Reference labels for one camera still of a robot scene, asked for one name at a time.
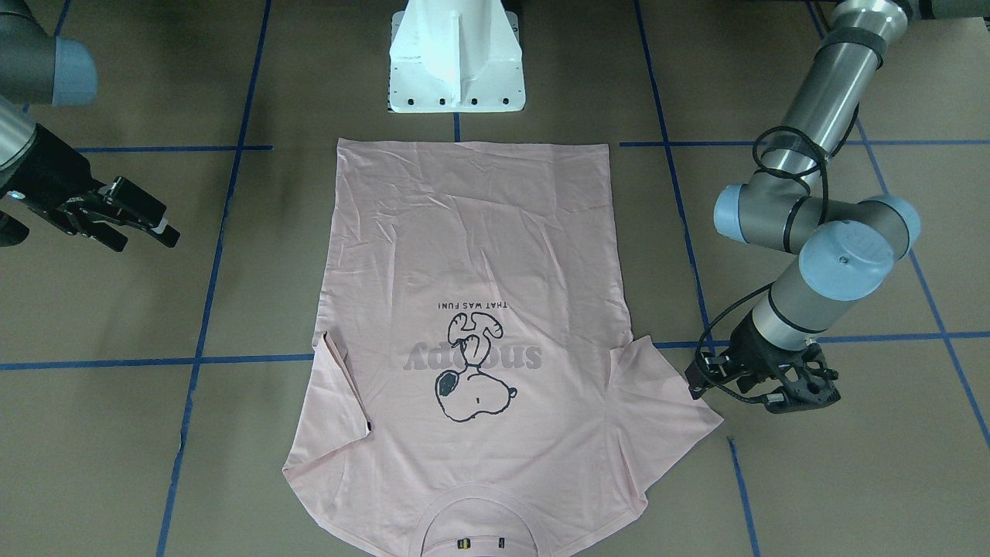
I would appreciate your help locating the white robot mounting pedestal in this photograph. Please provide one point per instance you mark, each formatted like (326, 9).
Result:
(455, 56)

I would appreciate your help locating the pink Snoopy t-shirt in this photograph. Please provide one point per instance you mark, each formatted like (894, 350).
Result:
(476, 388)

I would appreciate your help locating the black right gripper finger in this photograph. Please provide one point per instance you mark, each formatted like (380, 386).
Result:
(127, 204)
(98, 231)

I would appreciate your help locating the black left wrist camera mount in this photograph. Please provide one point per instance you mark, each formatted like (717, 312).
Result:
(806, 383)

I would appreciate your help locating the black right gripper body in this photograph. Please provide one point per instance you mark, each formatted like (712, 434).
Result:
(48, 172)

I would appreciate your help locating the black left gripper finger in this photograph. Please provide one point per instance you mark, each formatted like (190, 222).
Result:
(701, 377)

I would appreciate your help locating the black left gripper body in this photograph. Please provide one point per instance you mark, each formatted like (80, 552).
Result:
(744, 348)

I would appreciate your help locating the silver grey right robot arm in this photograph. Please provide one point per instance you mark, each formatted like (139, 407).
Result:
(40, 68)

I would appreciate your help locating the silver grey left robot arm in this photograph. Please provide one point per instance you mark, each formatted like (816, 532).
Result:
(843, 251)

